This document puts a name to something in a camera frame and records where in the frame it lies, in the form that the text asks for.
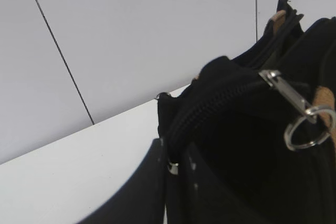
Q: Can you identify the tan rear bag handle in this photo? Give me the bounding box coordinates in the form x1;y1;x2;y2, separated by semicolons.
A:
264;10;286;35

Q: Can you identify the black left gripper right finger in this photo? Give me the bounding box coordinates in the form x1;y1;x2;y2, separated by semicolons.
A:
166;144;210;223

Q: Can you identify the tan front bag handle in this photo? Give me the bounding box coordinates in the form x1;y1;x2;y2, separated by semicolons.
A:
313;86;336;147

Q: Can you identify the tan bag handle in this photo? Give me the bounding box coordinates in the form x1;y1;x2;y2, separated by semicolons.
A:
313;86;336;147
264;10;286;35

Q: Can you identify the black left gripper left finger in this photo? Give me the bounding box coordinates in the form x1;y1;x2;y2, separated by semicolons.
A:
81;138;166;223

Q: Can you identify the black tote bag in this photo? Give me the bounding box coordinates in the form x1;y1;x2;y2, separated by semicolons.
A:
157;0;335;223

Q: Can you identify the silver zipper pull with ring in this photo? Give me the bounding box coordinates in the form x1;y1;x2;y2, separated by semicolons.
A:
259;70;335;151

